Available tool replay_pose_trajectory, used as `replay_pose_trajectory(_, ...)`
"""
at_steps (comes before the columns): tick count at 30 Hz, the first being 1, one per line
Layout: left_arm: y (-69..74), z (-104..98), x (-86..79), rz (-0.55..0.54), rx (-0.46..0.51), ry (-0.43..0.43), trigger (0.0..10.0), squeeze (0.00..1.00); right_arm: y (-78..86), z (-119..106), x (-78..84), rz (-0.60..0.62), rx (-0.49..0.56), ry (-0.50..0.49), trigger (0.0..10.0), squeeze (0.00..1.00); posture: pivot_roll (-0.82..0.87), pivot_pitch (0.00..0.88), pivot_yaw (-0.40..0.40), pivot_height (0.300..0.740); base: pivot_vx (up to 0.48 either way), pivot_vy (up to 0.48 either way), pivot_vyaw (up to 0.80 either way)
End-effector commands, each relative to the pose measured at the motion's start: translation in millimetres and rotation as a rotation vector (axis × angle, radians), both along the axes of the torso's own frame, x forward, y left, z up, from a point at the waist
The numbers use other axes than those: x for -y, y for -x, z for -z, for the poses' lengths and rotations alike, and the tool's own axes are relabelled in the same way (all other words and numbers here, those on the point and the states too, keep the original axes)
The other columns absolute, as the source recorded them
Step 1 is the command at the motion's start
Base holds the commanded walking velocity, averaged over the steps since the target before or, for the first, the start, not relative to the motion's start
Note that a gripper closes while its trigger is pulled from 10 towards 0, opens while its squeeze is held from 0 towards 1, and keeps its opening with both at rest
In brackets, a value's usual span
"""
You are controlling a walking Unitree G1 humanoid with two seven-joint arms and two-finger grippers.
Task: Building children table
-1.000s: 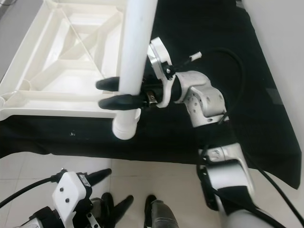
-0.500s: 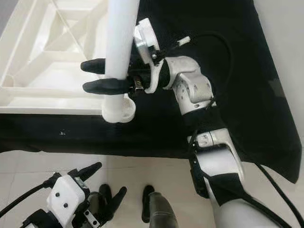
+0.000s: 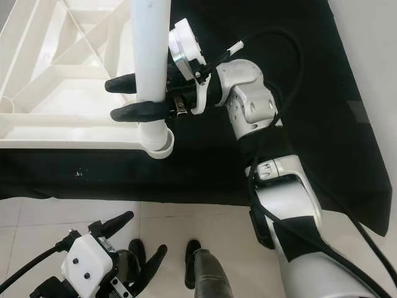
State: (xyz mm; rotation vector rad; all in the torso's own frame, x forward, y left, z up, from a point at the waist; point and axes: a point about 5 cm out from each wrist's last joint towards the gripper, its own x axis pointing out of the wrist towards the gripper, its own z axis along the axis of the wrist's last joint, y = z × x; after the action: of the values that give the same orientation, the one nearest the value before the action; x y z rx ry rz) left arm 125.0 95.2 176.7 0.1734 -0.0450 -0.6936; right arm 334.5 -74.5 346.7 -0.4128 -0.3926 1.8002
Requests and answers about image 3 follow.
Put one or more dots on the white plastic table leg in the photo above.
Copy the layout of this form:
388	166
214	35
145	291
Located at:
151	49

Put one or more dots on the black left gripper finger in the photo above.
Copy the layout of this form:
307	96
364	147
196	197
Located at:
153	268
113	225

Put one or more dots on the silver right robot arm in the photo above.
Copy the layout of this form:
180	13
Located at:
251	99

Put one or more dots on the black table cloth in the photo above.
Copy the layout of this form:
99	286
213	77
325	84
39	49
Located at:
223	180

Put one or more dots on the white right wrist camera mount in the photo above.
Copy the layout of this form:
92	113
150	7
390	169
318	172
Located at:
186	40

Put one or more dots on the dark grey right robot foot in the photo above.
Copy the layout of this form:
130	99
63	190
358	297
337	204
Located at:
211	276

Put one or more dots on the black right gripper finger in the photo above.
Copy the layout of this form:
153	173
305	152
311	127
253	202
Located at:
121	84
142	112

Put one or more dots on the white plastic children table top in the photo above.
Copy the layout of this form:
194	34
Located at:
62	127

